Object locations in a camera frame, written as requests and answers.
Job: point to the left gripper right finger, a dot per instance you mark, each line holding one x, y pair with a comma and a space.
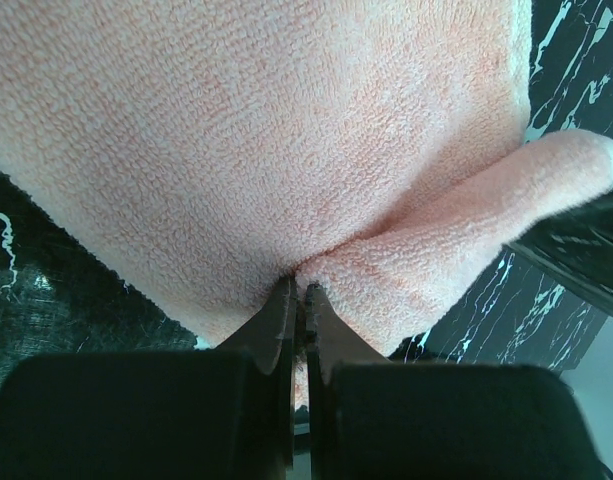
371, 418

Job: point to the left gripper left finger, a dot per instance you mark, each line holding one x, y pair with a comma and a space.
221, 413

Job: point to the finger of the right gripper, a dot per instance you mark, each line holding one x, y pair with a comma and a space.
576, 249

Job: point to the pink towel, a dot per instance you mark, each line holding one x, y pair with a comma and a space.
204, 149

